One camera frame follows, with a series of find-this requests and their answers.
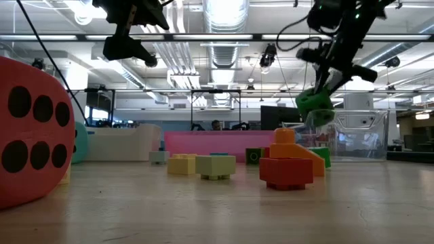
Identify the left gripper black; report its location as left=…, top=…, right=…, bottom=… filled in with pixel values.
left=92, top=0, right=170, bottom=62

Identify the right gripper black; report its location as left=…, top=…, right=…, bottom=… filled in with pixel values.
left=296, top=23, right=378, bottom=95

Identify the green foam die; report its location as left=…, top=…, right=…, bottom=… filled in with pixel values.
left=294, top=87, right=336, bottom=129

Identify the large orange sloped block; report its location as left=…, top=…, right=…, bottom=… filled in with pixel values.
left=269, top=127, right=326, bottom=178

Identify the teal foam die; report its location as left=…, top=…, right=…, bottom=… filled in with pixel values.
left=71, top=121, right=90, bottom=165

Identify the red square toy block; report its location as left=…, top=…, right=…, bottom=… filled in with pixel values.
left=258, top=157, right=314, bottom=191

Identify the olive green ring block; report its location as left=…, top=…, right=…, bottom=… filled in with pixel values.
left=245, top=147, right=266, bottom=166

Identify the small yellow toy block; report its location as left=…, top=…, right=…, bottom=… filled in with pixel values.
left=57, top=161, right=72, bottom=186

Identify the red foam die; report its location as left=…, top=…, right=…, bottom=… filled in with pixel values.
left=0, top=56, right=76, bottom=210

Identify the black computer monitor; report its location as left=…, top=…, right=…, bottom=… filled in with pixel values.
left=260, top=105, right=302, bottom=131

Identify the clear plastic bin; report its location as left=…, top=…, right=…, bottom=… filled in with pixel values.
left=282, top=108, right=390, bottom=163

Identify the black overhead crossbar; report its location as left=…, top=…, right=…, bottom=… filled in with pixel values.
left=0, top=33, right=434, bottom=43

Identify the white plastic bin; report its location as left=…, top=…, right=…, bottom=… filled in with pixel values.
left=84, top=123, right=163, bottom=163

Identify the dark distant desk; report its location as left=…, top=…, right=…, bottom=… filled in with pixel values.
left=387, top=144, right=434, bottom=163

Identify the pink plastic bin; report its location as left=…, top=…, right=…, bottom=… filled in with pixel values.
left=164, top=130, right=277, bottom=164

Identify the yellow studded toy block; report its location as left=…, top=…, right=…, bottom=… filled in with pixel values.
left=167, top=153, right=197, bottom=176

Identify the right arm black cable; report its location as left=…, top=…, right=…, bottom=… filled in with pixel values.
left=275, top=13, right=323, bottom=52

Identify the silver ceiling duct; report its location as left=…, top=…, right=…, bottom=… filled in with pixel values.
left=202, top=0, right=251, bottom=68

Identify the pale teal ring block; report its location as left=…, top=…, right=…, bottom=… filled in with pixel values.
left=148, top=150, right=170, bottom=166

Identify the light green ring block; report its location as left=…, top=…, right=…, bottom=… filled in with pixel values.
left=195, top=155, right=237, bottom=181

